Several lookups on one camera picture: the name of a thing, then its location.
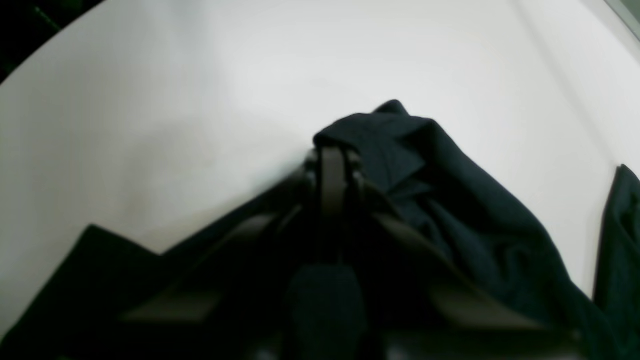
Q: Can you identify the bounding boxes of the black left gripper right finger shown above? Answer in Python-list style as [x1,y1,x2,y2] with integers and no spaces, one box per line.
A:
[346,150,585,360]

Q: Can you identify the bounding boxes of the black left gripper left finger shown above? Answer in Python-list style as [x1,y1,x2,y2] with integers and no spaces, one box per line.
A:
[119,146,346,360]

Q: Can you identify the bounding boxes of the black t-shirt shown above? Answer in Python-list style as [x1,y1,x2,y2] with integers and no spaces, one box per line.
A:
[1,100,639,360]

